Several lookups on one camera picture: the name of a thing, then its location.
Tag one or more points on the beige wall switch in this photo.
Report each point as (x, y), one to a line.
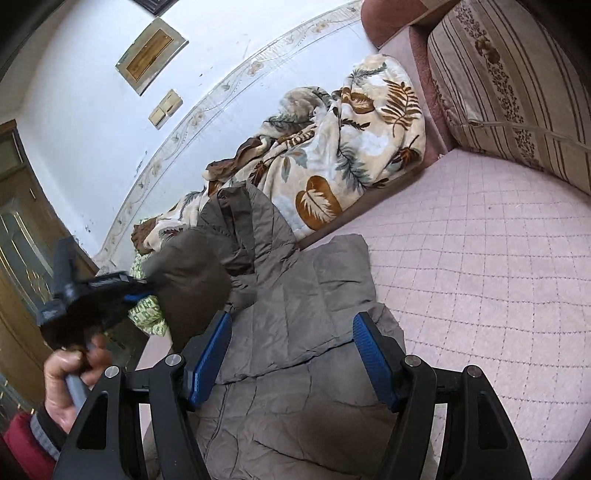
(158, 117)
(171, 101)

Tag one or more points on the wooden door with glass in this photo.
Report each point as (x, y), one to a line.
(23, 240)

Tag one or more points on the striped floral cushion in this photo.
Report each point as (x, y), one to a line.
(508, 83)

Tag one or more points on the person's left hand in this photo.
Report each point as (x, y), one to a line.
(60, 392)

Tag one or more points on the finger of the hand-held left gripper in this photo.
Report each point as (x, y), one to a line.
(120, 279)
(138, 296)

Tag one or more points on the pink upholstered bed frame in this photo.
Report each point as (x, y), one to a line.
(406, 32)

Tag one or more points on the dark picture frame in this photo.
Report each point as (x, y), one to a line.
(154, 4)

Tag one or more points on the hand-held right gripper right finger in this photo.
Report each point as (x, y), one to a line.
(374, 355)

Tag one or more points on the grey quilted jacket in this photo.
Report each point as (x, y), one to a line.
(286, 323)

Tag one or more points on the leaf print fleece blanket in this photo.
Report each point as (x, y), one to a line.
(323, 152)

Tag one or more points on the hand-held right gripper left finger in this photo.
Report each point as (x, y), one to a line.
(212, 355)

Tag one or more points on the person's left forearm red sleeve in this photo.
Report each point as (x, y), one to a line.
(23, 443)

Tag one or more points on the green patterned cloth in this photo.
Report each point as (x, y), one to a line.
(147, 316)

